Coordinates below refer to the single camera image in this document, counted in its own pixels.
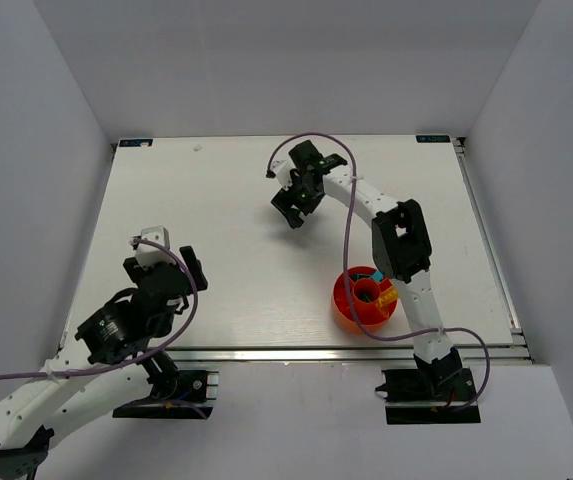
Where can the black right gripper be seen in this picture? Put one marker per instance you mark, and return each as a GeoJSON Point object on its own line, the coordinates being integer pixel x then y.
{"type": "Point", "coordinates": [295, 201]}

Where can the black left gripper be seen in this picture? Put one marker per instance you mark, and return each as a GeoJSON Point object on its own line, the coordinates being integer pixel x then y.
{"type": "Point", "coordinates": [167, 270]}

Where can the orange divided round container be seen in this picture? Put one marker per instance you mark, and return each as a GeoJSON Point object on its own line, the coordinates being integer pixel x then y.
{"type": "Point", "coordinates": [364, 294]}

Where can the yellow long lego plate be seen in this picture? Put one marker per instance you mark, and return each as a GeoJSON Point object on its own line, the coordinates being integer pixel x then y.
{"type": "Point", "coordinates": [387, 297]}

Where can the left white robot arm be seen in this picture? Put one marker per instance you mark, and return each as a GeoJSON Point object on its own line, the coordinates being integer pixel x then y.
{"type": "Point", "coordinates": [116, 357]}

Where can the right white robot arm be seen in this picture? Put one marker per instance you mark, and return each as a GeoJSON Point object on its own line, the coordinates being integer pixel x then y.
{"type": "Point", "coordinates": [401, 248]}

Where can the blue label sticker left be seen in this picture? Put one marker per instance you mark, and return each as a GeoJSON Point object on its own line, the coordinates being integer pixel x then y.
{"type": "Point", "coordinates": [135, 143]}

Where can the blue label sticker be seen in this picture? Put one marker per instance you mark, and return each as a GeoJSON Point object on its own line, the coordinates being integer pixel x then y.
{"type": "Point", "coordinates": [135, 143]}
{"type": "Point", "coordinates": [432, 138]}

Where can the blue label sticker right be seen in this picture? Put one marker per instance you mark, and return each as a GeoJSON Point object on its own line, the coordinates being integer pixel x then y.
{"type": "Point", "coordinates": [432, 138]}

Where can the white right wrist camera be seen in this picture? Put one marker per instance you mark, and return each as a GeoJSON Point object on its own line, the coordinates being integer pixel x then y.
{"type": "Point", "coordinates": [280, 171]}

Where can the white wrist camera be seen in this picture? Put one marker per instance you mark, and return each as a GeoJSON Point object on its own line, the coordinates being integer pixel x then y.
{"type": "Point", "coordinates": [280, 171]}
{"type": "Point", "coordinates": [150, 247]}

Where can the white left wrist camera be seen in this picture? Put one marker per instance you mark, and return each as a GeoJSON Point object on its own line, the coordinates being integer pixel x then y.
{"type": "Point", "coordinates": [150, 247]}

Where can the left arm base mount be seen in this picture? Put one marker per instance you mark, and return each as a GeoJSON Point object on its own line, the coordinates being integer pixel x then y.
{"type": "Point", "coordinates": [193, 399]}

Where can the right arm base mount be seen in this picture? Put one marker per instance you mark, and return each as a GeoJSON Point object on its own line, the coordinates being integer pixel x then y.
{"type": "Point", "coordinates": [410, 400]}

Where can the aluminium front table rail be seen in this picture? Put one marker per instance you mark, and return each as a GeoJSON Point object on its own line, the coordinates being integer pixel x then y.
{"type": "Point", "coordinates": [514, 353]}

